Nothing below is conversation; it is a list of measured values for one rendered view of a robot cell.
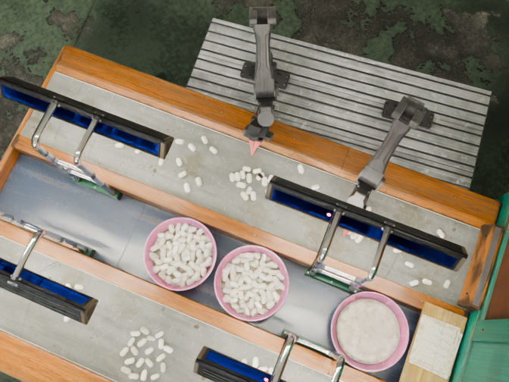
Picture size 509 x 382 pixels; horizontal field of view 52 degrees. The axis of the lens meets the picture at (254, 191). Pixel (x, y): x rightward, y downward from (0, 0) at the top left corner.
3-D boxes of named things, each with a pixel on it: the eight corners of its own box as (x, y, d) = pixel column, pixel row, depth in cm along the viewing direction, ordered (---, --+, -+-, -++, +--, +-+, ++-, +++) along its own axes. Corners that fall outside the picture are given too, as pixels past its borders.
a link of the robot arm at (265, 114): (279, 126, 178) (279, 92, 173) (254, 127, 178) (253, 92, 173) (279, 114, 188) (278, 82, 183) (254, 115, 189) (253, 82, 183)
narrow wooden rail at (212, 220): (29, 142, 216) (16, 133, 205) (460, 313, 192) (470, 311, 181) (23, 154, 214) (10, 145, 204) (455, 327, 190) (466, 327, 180)
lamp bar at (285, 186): (273, 176, 168) (273, 169, 161) (463, 248, 160) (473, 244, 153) (264, 198, 166) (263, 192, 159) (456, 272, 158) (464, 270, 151)
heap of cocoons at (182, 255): (169, 216, 202) (165, 213, 196) (225, 239, 199) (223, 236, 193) (142, 273, 197) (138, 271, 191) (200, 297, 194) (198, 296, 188)
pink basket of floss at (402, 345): (316, 308, 192) (319, 307, 183) (384, 283, 194) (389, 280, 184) (345, 380, 185) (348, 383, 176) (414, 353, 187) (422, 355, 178)
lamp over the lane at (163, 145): (11, 76, 181) (1, 67, 174) (175, 139, 172) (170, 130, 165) (0, 97, 179) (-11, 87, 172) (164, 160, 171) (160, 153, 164)
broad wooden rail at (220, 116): (82, 65, 232) (65, 43, 214) (484, 213, 208) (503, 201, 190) (69, 88, 230) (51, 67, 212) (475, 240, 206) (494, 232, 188)
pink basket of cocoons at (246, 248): (218, 248, 199) (215, 244, 190) (288, 249, 198) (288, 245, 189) (215, 320, 192) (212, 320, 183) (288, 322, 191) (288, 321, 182)
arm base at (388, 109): (435, 122, 201) (440, 105, 203) (385, 108, 203) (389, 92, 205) (430, 129, 209) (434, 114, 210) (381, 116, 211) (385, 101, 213)
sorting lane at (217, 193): (56, 73, 216) (54, 70, 214) (489, 234, 192) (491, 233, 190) (21, 137, 209) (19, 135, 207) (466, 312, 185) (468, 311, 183)
